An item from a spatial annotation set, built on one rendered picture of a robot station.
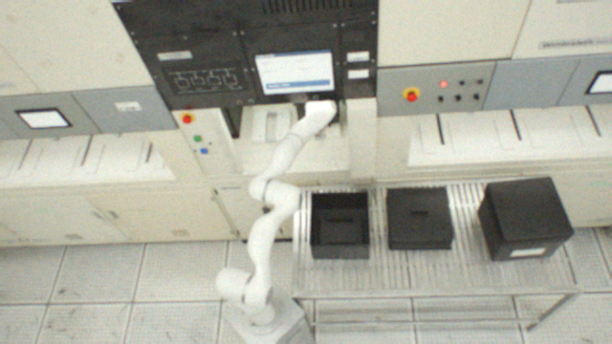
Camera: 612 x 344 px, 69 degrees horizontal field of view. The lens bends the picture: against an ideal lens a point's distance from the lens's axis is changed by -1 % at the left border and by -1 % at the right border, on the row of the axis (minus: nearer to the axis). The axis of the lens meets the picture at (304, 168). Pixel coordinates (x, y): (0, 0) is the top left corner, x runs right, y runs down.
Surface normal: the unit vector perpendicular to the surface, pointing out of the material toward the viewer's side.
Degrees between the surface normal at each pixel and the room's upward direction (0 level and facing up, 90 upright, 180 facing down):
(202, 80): 90
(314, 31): 90
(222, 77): 90
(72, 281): 0
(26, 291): 0
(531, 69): 90
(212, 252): 0
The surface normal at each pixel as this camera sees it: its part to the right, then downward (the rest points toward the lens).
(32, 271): -0.11, -0.55
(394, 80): -0.01, 0.84
